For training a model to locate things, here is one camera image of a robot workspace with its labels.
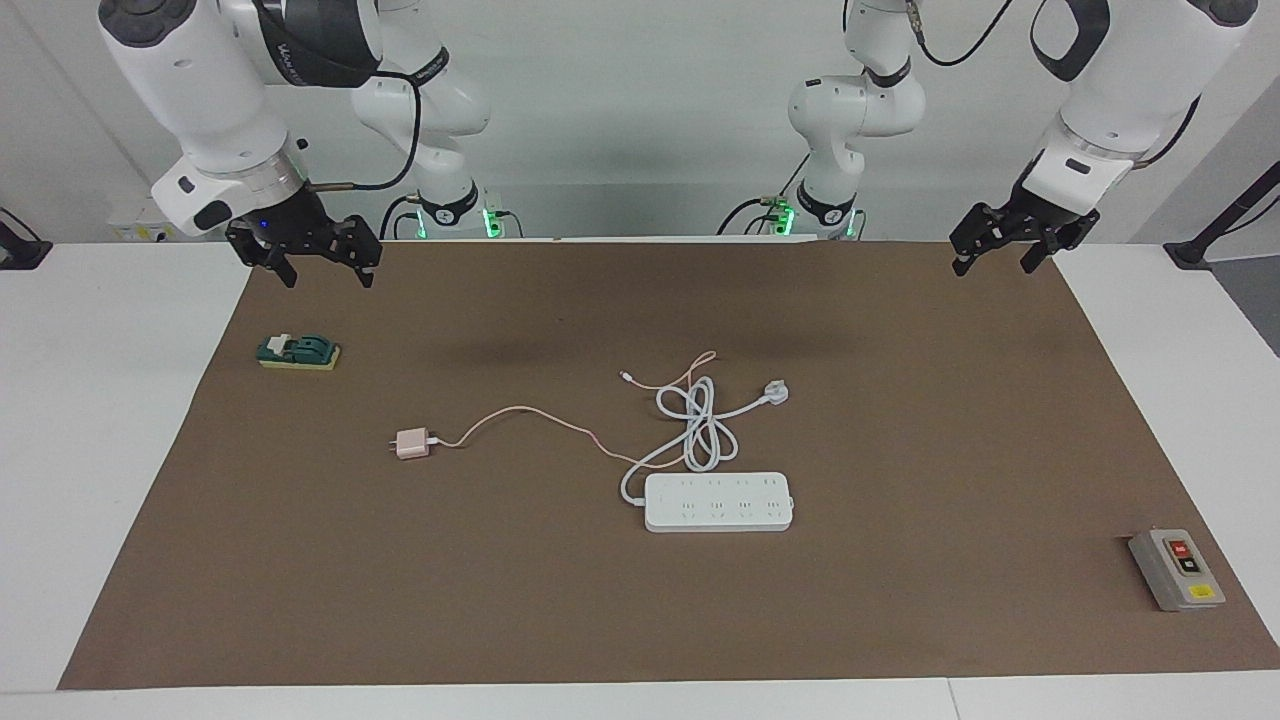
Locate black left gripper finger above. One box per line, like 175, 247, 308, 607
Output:
1020, 212, 1101, 273
950, 203, 1011, 276

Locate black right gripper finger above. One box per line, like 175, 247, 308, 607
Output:
330, 215, 383, 289
225, 222, 298, 289

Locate pink charging cable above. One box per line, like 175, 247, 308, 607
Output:
435, 350, 719, 469

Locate white power strip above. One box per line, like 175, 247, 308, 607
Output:
643, 472, 796, 534

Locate white box yellow labels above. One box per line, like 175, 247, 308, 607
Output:
108, 195, 201, 243

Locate black angled stand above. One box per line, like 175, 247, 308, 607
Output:
1163, 160, 1280, 271

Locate grey on-off button box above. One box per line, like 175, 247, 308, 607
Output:
1128, 528, 1227, 613

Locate brown table mat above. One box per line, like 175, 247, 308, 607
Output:
57, 240, 1280, 691

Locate black base cable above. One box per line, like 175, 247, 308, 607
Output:
715, 150, 811, 238
378, 193, 426, 241

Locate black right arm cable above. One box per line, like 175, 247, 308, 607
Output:
303, 68, 421, 193

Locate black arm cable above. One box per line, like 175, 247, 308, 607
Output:
303, 68, 421, 193
905, 0, 1201, 171

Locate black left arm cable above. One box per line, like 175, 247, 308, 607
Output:
905, 0, 1201, 171

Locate white power cord with plug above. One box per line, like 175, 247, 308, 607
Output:
620, 375, 793, 506

